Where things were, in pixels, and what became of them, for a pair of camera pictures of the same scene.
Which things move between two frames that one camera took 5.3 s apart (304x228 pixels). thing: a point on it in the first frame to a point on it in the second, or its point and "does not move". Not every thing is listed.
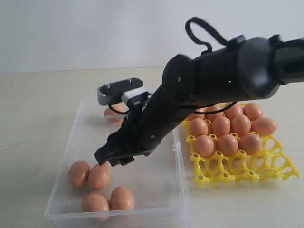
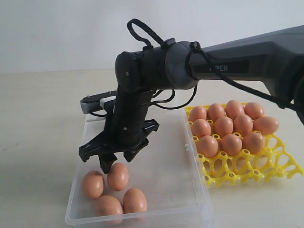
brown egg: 199,127 does not move
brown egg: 79,172 to 93,184
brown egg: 241,124 does not move
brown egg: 121,199 to 134,201
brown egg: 253,111 does not move
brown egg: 236,110 does not move
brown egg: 99,176 to 118,176
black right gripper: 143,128 to 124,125
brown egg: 95,202 to 108,205
